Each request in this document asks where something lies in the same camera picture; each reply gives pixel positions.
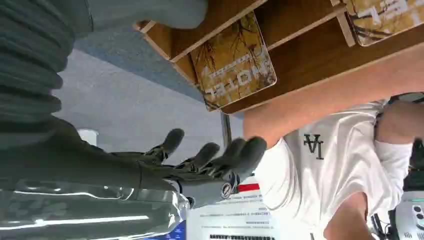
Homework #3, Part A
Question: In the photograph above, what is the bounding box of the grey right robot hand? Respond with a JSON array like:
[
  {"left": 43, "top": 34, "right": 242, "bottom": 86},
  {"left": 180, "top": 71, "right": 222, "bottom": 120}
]
[{"left": 0, "top": 0, "right": 268, "bottom": 210}]

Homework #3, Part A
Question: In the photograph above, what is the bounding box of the small white cup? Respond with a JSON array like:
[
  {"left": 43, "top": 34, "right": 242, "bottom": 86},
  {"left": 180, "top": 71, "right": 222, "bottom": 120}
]
[{"left": 77, "top": 128, "right": 100, "bottom": 148}]

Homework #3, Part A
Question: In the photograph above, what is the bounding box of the shiny clear plastic film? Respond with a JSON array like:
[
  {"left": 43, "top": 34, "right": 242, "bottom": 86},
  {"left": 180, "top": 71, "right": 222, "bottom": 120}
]
[{"left": 0, "top": 179, "right": 190, "bottom": 240}]

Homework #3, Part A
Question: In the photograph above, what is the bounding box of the ribbed grey right arm sleeve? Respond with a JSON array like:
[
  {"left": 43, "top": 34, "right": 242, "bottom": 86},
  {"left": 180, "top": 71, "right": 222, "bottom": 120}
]
[{"left": 0, "top": 0, "right": 89, "bottom": 148}]

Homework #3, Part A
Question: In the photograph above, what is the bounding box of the blue printed item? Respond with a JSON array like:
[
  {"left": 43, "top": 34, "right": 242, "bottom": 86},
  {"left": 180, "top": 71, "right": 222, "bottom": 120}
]
[{"left": 145, "top": 220, "right": 187, "bottom": 240}]

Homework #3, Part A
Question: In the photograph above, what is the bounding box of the thin metal pole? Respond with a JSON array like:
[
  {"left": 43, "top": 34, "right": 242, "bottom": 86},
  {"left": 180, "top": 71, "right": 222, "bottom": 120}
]
[{"left": 220, "top": 112, "right": 233, "bottom": 149}]

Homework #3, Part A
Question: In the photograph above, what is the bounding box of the white printed paper sheet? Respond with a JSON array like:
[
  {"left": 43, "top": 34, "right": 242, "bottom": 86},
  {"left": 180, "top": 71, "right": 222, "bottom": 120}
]
[{"left": 186, "top": 176, "right": 278, "bottom": 240}]

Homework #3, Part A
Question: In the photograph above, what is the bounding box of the yellow hotel card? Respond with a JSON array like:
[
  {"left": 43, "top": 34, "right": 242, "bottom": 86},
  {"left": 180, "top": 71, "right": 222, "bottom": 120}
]
[
  {"left": 188, "top": 11, "right": 278, "bottom": 113},
  {"left": 343, "top": 0, "right": 424, "bottom": 48}
]

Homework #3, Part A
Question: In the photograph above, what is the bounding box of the wooden card box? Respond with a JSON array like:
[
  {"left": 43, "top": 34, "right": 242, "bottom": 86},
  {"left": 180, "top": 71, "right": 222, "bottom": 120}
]
[{"left": 133, "top": 0, "right": 424, "bottom": 116}]

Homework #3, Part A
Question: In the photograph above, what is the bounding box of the person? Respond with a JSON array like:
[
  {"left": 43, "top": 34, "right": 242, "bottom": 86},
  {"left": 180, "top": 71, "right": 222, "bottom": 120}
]
[{"left": 243, "top": 43, "right": 424, "bottom": 240}]

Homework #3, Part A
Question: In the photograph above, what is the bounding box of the white device with buttons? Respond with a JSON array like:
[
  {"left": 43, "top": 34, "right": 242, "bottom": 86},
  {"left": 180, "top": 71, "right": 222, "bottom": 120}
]
[{"left": 393, "top": 191, "right": 424, "bottom": 240}]

